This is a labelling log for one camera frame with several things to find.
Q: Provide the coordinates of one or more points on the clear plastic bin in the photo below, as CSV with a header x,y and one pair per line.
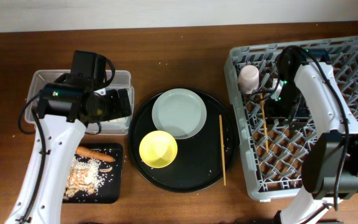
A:
x,y
122,79

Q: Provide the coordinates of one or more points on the yellow bowl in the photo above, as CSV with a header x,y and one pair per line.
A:
x,y
158,149

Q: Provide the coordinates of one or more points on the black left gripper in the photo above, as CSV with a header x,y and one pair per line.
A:
x,y
116,110

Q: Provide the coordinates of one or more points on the wooden chopstick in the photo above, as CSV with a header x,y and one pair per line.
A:
x,y
264,124
222,148

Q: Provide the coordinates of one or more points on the black rectangular tray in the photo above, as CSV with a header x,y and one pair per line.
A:
x,y
111,192

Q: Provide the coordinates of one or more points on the grey round plate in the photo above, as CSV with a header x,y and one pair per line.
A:
x,y
180,112

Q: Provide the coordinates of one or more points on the pink plastic cup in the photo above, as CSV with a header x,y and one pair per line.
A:
x,y
248,79

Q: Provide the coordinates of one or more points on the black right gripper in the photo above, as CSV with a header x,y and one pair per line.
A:
x,y
271,112

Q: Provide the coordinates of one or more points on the orange carrot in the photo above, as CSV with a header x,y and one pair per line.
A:
x,y
85,152

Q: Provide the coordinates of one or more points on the rice and food scraps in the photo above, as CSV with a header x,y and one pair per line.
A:
x,y
86,178

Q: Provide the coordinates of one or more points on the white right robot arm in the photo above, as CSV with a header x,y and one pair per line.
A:
x,y
329,174

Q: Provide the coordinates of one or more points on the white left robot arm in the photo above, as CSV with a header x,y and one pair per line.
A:
x,y
62,114

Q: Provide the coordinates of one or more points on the grey dishwasher rack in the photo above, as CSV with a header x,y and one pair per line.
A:
x,y
272,156

